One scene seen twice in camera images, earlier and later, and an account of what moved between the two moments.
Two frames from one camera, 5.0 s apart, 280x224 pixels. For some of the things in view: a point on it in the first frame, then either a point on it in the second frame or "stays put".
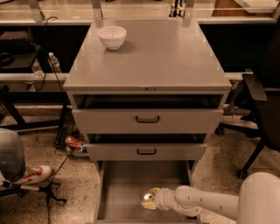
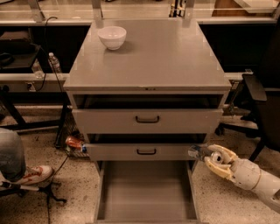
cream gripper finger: x=153 y=191 → x=232 y=156
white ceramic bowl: x=112 y=37 stays put
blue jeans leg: x=12 y=164 stays put
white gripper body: x=161 y=199 → x=244 y=171
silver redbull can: x=147 y=196 → x=199 y=151
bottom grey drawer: x=120 y=185 stays put
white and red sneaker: x=36 y=175 stays put
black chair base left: x=10 y=188 stays put
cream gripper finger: x=149 y=205 → x=221 y=170
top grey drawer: x=147 y=114 stays put
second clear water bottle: x=38 y=69 stays put
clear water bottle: x=55 y=63 stays put
